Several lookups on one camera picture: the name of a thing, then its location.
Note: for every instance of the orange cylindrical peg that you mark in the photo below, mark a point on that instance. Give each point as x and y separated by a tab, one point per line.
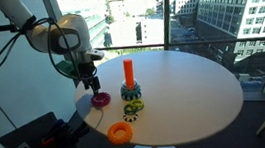
128	71

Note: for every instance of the dark vertical window mullion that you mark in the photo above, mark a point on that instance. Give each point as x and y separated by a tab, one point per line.
167	13

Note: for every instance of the grey window pillar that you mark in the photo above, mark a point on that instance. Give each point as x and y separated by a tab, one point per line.
51	6

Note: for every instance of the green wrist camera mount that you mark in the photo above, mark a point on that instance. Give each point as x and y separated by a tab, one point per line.
65	69

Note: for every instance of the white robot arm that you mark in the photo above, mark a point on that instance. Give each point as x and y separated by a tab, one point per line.
67	31

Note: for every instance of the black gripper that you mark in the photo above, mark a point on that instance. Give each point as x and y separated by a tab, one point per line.
87	70

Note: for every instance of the dark horizontal window rail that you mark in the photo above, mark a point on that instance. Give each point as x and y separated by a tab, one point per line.
202	42

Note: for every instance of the black equipment box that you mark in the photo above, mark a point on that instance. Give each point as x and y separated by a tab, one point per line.
28	131

